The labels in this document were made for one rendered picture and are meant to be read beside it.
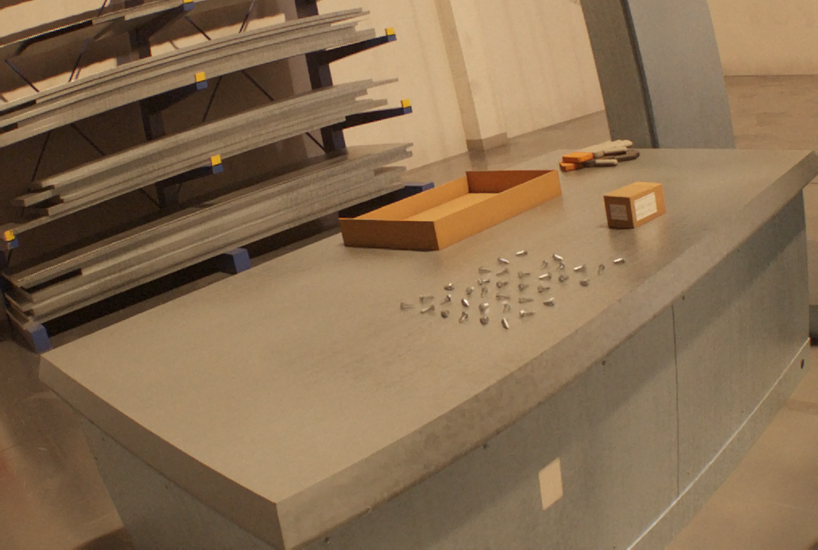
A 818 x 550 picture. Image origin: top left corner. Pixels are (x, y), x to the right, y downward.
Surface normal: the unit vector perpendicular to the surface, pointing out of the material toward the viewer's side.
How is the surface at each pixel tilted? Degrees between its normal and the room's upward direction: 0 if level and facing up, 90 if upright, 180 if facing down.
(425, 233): 90
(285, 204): 90
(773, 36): 90
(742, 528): 0
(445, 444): 67
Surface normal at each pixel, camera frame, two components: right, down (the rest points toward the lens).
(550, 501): 0.66, 0.04
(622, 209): -0.81, 0.29
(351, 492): 0.53, -0.33
